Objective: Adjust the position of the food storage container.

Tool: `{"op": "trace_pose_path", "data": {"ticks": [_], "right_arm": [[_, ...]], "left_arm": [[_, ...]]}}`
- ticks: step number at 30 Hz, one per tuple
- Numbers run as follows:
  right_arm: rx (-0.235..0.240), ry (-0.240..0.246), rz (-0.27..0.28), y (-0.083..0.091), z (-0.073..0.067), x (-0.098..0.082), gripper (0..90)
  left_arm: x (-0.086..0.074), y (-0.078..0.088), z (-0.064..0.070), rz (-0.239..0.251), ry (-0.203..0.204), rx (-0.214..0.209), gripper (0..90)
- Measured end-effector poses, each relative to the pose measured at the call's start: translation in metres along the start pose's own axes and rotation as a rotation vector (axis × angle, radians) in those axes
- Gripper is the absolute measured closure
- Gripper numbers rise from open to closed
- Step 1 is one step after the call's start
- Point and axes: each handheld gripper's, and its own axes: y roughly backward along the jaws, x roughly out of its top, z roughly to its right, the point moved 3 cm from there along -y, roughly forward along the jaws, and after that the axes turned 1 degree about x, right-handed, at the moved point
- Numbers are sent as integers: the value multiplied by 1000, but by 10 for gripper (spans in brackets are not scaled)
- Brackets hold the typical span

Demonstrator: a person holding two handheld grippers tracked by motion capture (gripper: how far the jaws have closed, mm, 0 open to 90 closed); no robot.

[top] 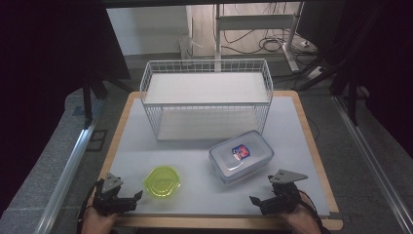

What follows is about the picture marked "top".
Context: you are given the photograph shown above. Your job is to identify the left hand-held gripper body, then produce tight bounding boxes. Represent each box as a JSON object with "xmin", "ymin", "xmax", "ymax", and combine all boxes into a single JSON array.
[{"xmin": 93, "ymin": 172, "xmax": 138, "ymax": 216}]

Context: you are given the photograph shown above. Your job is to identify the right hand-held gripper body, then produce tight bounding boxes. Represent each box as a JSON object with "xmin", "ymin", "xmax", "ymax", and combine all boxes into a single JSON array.
[{"xmin": 258, "ymin": 169, "xmax": 309, "ymax": 216}]

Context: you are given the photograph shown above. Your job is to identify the green round lidded container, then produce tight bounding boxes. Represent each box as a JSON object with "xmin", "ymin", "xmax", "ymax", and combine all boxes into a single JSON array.
[{"xmin": 142, "ymin": 165, "xmax": 181, "ymax": 200}]

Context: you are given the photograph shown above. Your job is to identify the clear rectangular lidded food container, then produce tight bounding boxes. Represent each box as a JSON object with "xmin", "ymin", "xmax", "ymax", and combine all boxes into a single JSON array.
[{"xmin": 208, "ymin": 129, "xmax": 275, "ymax": 185}]

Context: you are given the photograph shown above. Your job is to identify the white wire shelf rack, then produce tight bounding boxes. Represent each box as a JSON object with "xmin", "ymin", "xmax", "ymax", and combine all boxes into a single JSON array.
[{"xmin": 139, "ymin": 58, "xmax": 274, "ymax": 142}]

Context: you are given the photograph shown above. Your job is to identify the person's left hand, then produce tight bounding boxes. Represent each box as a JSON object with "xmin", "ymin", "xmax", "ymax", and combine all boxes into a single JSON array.
[{"xmin": 80, "ymin": 206, "xmax": 119, "ymax": 234}]

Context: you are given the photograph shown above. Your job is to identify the person's right hand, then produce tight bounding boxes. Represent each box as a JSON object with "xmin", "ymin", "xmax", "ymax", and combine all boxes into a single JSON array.
[{"xmin": 281, "ymin": 200, "xmax": 323, "ymax": 234}]

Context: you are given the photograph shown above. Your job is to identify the grey table mat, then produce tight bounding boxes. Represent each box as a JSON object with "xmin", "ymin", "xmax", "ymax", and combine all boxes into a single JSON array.
[{"xmin": 108, "ymin": 96, "xmax": 331, "ymax": 218}]

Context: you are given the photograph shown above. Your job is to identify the black metal stand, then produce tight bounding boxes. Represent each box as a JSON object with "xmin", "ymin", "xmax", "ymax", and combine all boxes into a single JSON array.
[
  {"xmin": 329, "ymin": 61, "xmax": 362, "ymax": 127},
  {"xmin": 81, "ymin": 69, "xmax": 110, "ymax": 129}
]

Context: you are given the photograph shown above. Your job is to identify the white power strip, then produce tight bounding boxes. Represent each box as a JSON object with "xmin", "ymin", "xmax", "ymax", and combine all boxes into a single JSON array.
[{"xmin": 300, "ymin": 38, "xmax": 319, "ymax": 53}]

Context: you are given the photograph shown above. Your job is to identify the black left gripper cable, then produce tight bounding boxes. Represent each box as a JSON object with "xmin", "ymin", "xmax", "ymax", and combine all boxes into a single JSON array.
[{"xmin": 76, "ymin": 180, "xmax": 99, "ymax": 234}]

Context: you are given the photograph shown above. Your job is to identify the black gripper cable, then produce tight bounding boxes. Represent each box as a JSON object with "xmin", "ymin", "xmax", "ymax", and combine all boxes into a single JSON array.
[
  {"xmin": 297, "ymin": 189, "xmax": 326, "ymax": 234},
  {"xmin": 76, "ymin": 180, "xmax": 99, "ymax": 234}
]

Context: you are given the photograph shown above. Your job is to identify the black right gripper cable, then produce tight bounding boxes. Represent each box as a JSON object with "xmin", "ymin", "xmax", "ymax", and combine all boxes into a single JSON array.
[{"xmin": 297, "ymin": 189, "xmax": 326, "ymax": 234}]

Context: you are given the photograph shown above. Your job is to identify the aluminium rail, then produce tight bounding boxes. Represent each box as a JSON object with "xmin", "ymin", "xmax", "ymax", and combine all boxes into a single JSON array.
[
  {"xmin": 34, "ymin": 126, "xmax": 98, "ymax": 234},
  {"xmin": 333, "ymin": 96, "xmax": 413, "ymax": 233}
]

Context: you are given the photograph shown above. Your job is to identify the black floor cables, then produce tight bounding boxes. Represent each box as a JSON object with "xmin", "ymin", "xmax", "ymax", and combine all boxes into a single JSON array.
[{"xmin": 222, "ymin": 28, "xmax": 295, "ymax": 57}]

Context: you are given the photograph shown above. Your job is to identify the white metal desk frame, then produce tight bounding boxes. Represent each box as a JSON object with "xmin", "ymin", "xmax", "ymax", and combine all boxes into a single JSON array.
[{"xmin": 213, "ymin": 2, "xmax": 306, "ymax": 74}]

